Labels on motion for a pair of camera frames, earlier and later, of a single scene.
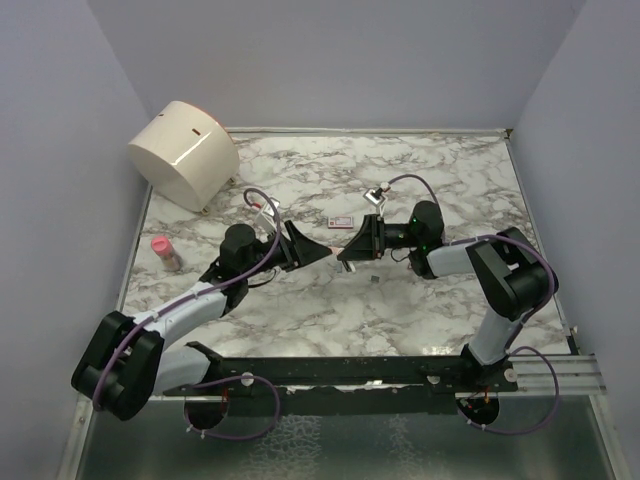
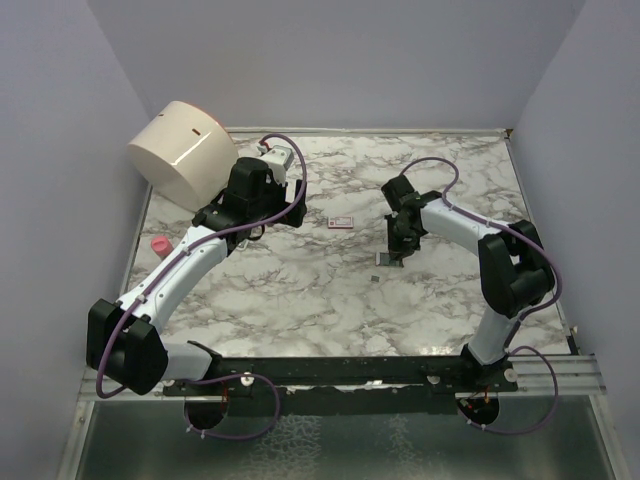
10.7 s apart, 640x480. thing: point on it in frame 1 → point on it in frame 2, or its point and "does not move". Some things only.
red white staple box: x=340 y=222 does not move
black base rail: x=347 y=386 does not move
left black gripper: x=307 y=250 → x=280 y=189
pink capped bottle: x=163 y=247 does not move
